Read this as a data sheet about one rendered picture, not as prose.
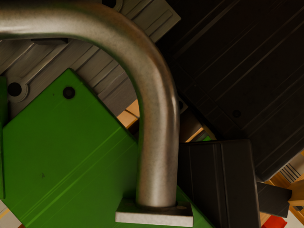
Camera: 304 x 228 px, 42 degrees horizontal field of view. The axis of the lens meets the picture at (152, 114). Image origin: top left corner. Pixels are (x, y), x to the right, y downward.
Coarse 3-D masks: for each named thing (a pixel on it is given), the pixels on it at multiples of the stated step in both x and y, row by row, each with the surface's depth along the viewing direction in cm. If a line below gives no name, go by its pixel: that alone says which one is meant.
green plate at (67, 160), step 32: (64, 96) 32; (96, 96) 32; (32, 128) 32; (64, 128) 32; (96, 128) 32; (32, 160) 32; (64, 160) 32; (96, 160) 32; (128, 160) 32; (32, 192) 32; (64, 192) 32; (96, 192) 32; (128, 192) 32; (32, 224) 32; (64, 224) 32; (96, 224) 32; (128, 224) 32
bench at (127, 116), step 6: (132, 108) 112; (138, 108) 116; (120, 114) 110; (126, 114) 113; (132, 114) 118; (138, 114) 121; (120, 120) 114; (126, 120) 117; (132, 120) 121; (126, 126) 122
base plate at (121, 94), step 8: (120, 80) 86; (128, 80) 89; (112, 88) 86; (120, 88) 90; (128, 88) 93; (104, 96) 87; (112, 96) 90; (120, 96) 93; (128, 96) 97; (136, 96) 101; (112, 104) 94; (120, 104) 98; (128, 104) 102; (112, 112) 98; (120, 112) 102
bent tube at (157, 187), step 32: (0, 0) 29; (32, 0) 28; (64, 0) 28; (0, 32) 29; (32, 32) 29; (64, 32) 29; (96, 32) 28; (128, 32) 28; (128, 64) 28; (160, 64) 28; (160, 96) 28; (160, 128) 28; (160, 160) 28; (160, 192) 28; (160, 224) 28; (192, 224) 28
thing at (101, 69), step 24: (96, 0) 33; (120, 0) 33; (144, 0) 33; (144, 24) 33; (168, 24) 33; (0, 48) 34; (24, 48) 33; (48, 48) 34; (72, 48) 34; (96, 48) 33; (0, 72) 33; (24, 72) 34; (48, 72) 34; (96, 72) 34; (120, 72) 34; (24, 96) 34
